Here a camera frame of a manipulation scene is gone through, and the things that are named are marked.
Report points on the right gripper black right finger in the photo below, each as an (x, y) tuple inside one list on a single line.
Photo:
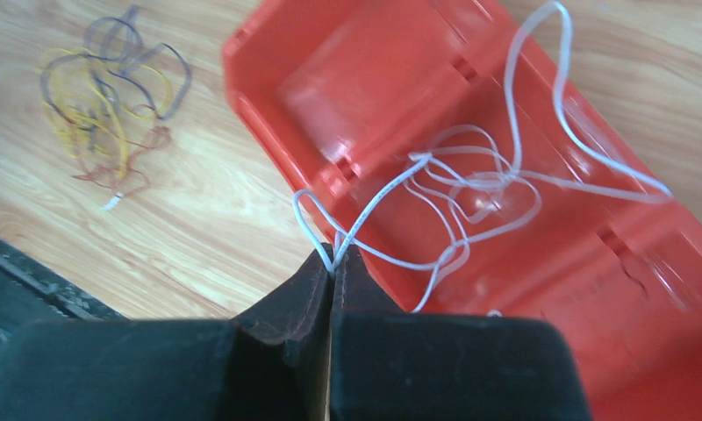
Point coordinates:
[(387, 364)]

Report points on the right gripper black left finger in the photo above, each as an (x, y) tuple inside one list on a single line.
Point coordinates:
[(263, 364)]

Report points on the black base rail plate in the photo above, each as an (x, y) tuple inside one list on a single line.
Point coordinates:
[(31, 292)]

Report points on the red compartment tray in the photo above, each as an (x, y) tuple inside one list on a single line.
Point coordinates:
[(444, 140)]

